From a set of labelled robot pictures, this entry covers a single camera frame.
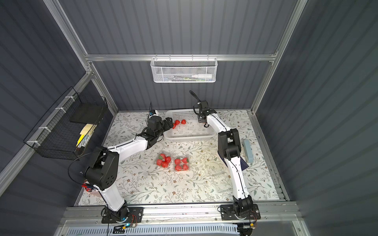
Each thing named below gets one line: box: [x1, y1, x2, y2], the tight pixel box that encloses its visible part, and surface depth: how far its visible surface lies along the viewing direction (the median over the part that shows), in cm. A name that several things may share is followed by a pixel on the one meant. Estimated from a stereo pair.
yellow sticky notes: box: [75, 123, 94, 148], surface depth 75 cm
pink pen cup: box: [84, 187, 103, 198], surface depth 73 cm
